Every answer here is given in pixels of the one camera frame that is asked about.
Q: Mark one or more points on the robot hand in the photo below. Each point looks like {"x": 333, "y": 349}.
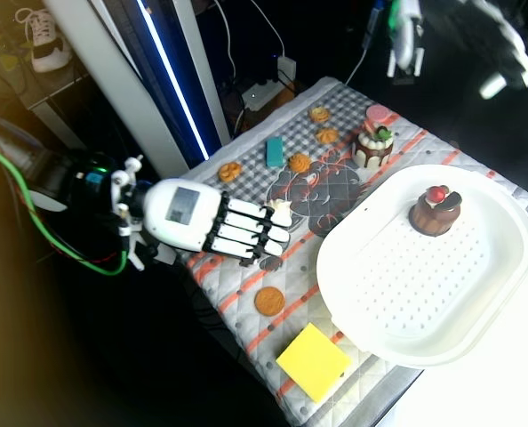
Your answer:
{"x": 477, "y": 40}
{"x": 179, "y": 213}

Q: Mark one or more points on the white cream chocolate-drip cake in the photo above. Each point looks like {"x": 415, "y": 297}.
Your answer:
{"x": 373, "y": 153}

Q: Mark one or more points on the brown chocolate cake with cherry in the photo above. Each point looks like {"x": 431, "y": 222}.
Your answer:
{"x": 435, "y": 218}

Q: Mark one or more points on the white perforated tray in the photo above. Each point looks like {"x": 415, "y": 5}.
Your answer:
{"x": 424, "y": 289}

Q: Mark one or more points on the pretzel cookie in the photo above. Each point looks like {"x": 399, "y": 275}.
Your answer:
{"x": 230, "y": 172}

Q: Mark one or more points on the blue lit panel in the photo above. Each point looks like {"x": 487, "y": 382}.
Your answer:
{"x": 188, "y": 102}

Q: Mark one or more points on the teal rectangular block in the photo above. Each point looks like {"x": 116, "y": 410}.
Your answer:
{"x": 274, "y": 151}

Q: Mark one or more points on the round tan biscuit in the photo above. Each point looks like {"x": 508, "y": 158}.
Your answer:
{"x": 269, "y": 301}

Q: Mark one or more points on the grey quilt with bear print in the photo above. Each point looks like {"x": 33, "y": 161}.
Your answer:
{"x": 290, "y": 276}

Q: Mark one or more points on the golden swirl cookie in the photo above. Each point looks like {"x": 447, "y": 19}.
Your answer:
{"x": 299, "y": 163}

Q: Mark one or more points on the white pillar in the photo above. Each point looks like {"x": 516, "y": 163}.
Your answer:
{"x": 113, "y": 89}

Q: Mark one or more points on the white power strip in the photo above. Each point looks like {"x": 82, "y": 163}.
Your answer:
{"x": 259, "y": 95}

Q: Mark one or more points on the golden ridged flower cookie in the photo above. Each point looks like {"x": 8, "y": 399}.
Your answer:
{"x": 326, "y": 135}

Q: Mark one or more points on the metal shelf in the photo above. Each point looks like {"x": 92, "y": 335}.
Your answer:
{"x": 55, "y": 95}

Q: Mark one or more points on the white power adapter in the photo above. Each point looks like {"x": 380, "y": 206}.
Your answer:
{"x": 286, "y": 69}

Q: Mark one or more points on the yellow sponge block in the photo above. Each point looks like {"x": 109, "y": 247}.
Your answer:
{"x": 314, "y": 362}

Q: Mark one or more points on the white sneaker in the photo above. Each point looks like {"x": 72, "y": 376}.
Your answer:
{"x": 46, "y": 44}

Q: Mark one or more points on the white post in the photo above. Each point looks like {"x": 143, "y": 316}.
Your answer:
{"x": 206, "y": 66}

